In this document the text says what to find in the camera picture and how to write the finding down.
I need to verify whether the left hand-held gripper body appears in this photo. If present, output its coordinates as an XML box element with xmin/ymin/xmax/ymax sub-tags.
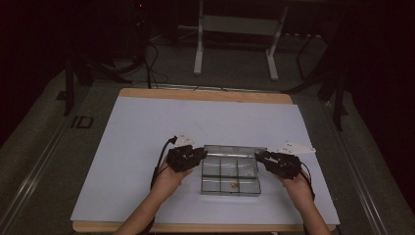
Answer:
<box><xmin>165</xmin><ymin>131</ymin><xmax>201</xmax><ymax>174</ymax></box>

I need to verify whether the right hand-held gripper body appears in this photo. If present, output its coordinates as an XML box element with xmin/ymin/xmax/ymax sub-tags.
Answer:
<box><xmin>262</xmin><ymin>140</ymin><xmax>317</xmax><ymax>180</ymax></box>

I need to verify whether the clear glass compartment box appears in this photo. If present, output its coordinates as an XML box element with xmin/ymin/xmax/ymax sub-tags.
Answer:
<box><xmin>199</xmin><ymin>144</ymin><xmax>267</xmax><ymax>197</ymax></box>

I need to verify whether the person's left hand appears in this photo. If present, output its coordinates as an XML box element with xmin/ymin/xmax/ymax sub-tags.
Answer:
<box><xmin>151</xmin><ymin>161</ymin><xmax>194</xmax><ymax>199</ymax></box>

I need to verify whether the person's right hand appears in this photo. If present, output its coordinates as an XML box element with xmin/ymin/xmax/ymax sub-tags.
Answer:
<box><xmin>277</xmin><ymin>172</ymin><xmax>315</xmax><ymax>205</ymax></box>

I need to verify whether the white table sheet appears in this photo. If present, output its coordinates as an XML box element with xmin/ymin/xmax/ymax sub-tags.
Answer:
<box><xmin>69</xmin><ymin>95</ymin><xmax>341</xmax><ymax>226</ymax></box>

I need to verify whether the white light blue work mat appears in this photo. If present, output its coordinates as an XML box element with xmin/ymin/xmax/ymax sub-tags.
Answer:
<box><xmin>71</xmin><ymin>87</ymin><xmax>337</xmax><ymax>233</ymax></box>

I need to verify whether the black metal stand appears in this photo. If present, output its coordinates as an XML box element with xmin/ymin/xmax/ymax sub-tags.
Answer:
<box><xmin>63</xmin><ymin>55</ymin><xmax>133</xmax><ymax>118</ymax></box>
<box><xmin>283</xmin><ymin>32</ymin><xmax>349</xmax><ymax>132</ymax></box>

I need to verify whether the white metal stand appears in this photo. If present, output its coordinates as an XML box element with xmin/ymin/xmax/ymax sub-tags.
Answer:
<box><xmin>193</xmin><ymin>0</ymin><xmax>290</xmax><ymax>82</ymax></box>

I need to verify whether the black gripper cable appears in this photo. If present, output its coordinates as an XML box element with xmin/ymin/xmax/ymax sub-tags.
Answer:
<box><xmin>299</xmin><ymin>162</ymin><xmax>317</xmax><ymax>202</ymax></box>
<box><xmin>149</xmin><ymin>135</ymin><xmax>179</xmax><ymax>191</ymax></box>

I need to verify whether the black floor cable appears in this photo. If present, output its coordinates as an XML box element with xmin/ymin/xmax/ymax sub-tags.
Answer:
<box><xmin>142</xmin><ymin>38</ymin><xmax>170</xmax><ymax>90</ymax></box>

